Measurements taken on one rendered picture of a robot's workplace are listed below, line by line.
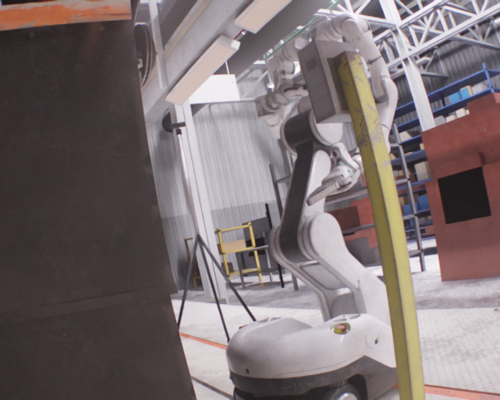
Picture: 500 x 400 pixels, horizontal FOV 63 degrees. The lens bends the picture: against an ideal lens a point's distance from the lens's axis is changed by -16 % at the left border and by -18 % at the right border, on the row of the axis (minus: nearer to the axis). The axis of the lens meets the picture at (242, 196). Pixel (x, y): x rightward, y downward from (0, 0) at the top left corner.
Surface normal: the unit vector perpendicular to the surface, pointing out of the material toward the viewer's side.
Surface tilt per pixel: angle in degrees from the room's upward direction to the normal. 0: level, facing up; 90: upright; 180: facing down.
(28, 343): 90
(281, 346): 43
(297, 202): 59
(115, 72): 90
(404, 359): 90
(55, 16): 90
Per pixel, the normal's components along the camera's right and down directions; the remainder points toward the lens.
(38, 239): 0.44, -0.17
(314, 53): -0.88, 0.14
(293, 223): -0.77, -0.42
